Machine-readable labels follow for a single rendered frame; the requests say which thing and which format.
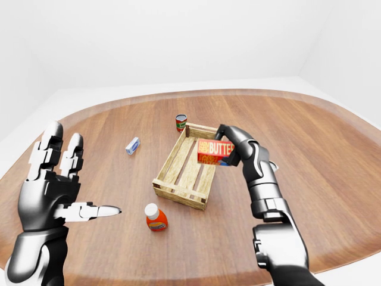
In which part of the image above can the red butter box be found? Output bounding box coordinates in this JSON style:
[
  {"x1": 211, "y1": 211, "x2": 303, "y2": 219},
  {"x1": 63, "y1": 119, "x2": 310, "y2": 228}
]
[{"x1": 196, "y1": 138, "x2": 236, "y2": 166}]

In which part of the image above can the red green tin can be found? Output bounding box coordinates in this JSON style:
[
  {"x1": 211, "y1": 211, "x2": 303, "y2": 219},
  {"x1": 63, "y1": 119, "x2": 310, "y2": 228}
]
[{"x1": 175, "y1": 114, "x2": 188, "y2": 133}]

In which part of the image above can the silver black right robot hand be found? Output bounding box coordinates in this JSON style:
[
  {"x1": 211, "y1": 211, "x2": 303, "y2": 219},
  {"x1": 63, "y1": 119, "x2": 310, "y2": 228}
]
[{"x1": 214, "y1": 124, "x2": 272, "y2": 177}]

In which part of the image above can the wooden slat tray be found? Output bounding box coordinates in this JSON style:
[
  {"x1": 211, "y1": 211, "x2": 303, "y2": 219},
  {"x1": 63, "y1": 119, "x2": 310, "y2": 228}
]
[{"x1": 152, "y1": 122, "x2": 220, "y2": 211}]

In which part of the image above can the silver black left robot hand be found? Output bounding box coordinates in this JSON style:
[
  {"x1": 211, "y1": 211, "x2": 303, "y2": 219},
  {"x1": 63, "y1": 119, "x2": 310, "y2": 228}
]
[{"x1": 17, "y1": 120, "x2": 123, "y2": 232}]

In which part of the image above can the orange bottle with white cap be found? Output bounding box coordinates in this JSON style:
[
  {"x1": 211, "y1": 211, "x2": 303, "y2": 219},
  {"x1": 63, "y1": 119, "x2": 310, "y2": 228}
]
[{"x1": 144, "y1": 203, "x2": 168, "y2": 232}]

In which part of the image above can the small white blue box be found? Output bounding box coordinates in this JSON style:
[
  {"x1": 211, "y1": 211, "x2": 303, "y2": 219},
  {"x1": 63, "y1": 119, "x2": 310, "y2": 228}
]
[{"x1": 124, "y1": 136, "x2": 142, "y2": 156}]

